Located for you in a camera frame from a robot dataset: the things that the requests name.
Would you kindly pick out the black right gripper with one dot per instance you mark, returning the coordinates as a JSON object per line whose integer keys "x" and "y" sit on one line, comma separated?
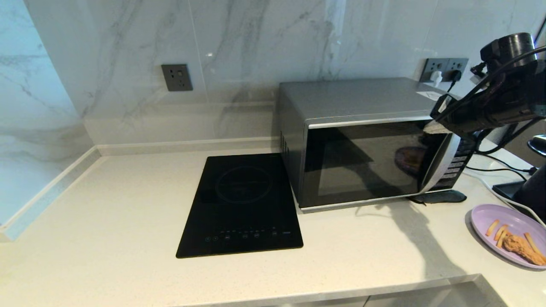
{"x": 465, "y": 115}

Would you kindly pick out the purple plate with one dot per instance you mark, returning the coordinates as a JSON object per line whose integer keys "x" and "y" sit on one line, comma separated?
{"x": 509, "y": 217}

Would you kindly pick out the white paper sheet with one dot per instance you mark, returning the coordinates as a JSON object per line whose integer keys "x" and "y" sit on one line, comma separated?
{"x": 431, "y": 95}

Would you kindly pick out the silver microwave oven body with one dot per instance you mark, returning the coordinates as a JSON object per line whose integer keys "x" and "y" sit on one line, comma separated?
{"x": 362, "y": 96}

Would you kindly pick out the white power plug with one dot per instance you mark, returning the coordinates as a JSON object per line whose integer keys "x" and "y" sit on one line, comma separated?
{"x": 436, "y": 78}

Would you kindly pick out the black power plug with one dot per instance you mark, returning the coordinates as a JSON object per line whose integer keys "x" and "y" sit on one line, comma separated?
{"x": 455, "y": 76}

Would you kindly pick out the dark blue rubber mat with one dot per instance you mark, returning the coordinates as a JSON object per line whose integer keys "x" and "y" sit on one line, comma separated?
{"x": 441, "y": 197}

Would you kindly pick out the black countertop appliance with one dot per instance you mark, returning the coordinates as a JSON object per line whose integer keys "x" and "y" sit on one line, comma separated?
{"x": 535, "y": 192}

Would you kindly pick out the brown fried chicken piece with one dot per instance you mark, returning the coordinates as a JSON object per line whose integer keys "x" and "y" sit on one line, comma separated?
{"x": 520, "y": 247}

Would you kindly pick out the long orange french fry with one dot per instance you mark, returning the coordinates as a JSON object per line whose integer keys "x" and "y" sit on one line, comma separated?
{"x": 532, "y": 243}

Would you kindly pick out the black induction cooktop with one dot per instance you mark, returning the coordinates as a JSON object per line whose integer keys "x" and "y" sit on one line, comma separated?
{"x": 243, "y": 204}

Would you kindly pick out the grey double wall socket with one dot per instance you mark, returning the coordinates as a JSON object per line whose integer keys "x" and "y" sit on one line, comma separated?
{"x": 431, "y": 65}

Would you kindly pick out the grey single wall socket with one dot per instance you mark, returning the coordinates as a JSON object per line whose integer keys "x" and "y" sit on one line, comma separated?
{"x": 177, "y": 77}

